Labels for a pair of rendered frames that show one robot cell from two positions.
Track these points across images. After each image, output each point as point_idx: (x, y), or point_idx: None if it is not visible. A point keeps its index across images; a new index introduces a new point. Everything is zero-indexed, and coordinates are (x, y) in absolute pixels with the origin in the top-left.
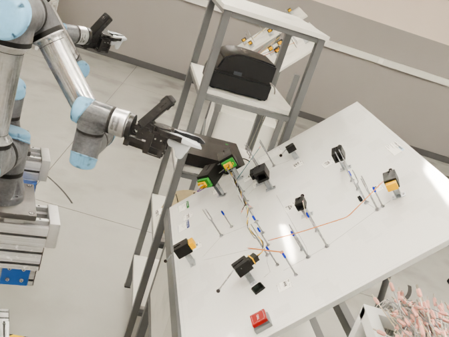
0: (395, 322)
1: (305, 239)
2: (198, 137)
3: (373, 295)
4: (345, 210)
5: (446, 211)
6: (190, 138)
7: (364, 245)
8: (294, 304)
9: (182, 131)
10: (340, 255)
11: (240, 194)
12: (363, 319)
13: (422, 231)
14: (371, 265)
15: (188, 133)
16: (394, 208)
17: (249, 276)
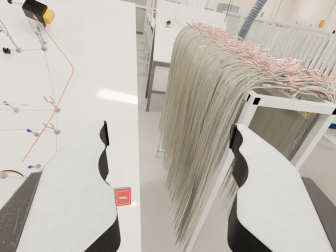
0: (280, 86)
1: (20, 125)
2: (103, 127)
3: (265, 85)
4: (8, 71)
5: (104, 16)
6: (107, 166)
7: (88, 81)
8: (118, 161)
9: (53, 202)
10: (84, 104)
11: None
12: (262, 103)
13: (112, 40)
14: (119, 87)
15: (63, 162)
16: (59, 38)
17: None
